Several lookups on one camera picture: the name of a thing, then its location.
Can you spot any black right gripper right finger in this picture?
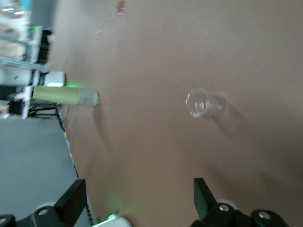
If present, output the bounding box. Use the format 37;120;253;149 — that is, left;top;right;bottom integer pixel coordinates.
190;177;292;227

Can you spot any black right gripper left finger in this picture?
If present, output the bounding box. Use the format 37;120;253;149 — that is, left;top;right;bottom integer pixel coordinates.
0;179;87;227

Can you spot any clear glass measuring cup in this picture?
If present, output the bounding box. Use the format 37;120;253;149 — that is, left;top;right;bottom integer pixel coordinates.
185;87;226;119

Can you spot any brown table cover mat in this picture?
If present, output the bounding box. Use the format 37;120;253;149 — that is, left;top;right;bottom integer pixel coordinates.
48;0;303;227

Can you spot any frosted olive bottle clear base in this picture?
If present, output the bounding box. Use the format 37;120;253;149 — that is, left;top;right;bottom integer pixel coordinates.
32;85;100;108

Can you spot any aluminium frame rail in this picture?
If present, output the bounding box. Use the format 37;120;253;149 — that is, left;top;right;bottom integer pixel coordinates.
0;55;50;73

